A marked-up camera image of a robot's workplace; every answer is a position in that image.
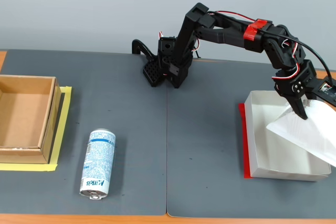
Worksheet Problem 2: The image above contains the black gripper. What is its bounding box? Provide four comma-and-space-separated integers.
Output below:
274, 60, 317, 121

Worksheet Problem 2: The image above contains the red tape on arm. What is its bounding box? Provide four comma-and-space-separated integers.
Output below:
243, 19, 273, 42

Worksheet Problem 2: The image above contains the gray paper box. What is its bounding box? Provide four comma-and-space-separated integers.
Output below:
244, 90, 332, 182

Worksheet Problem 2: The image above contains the brown cardboard box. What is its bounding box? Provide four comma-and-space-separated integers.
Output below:
0, 74, 62, 164

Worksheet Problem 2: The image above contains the red tape strip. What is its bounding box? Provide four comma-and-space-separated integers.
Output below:
238, 102, 254, 179

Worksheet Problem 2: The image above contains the dark gray table mat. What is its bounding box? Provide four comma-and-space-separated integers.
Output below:
0, 49, 169, 216
166, 55, 336, 219

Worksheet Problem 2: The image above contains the black table clamp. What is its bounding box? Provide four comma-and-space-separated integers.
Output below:
131, 39, 161, 88

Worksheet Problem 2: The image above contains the white blue Milkis can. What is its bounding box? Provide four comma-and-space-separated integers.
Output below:
79, 129, 117, 200

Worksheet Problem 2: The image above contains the yellow masking tape outline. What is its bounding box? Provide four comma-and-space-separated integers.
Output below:
0, 85, 73, 172

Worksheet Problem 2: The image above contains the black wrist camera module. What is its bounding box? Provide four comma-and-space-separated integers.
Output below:
311, 76, 336, 105

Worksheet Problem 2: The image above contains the black camera cable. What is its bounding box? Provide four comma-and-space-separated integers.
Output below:
258, 29, 333, 86

